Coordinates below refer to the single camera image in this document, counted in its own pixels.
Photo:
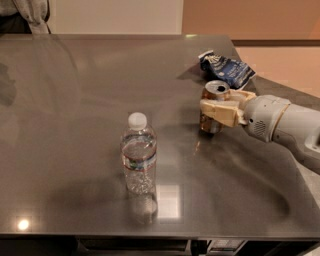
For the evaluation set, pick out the orange soda can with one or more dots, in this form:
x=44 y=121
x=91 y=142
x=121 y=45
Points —
x=213 y=90

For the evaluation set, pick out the person in grey sweater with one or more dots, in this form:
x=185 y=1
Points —
x=24 y=16

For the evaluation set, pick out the label plate under table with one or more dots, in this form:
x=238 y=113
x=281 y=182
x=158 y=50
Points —
x=225 y=245

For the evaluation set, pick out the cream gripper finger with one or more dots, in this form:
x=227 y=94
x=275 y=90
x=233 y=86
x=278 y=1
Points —
x=227 y=113
x=242 y=97

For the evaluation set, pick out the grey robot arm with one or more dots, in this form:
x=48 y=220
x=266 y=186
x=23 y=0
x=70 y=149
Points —
x=298 y=130

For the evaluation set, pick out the blue crumpled chip bag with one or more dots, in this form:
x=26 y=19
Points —
x=235 y=73

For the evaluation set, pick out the clear plastic water bottle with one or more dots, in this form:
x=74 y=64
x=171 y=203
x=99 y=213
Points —
x=139 y=154

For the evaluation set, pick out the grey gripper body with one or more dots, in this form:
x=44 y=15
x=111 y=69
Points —
x=265 y=115

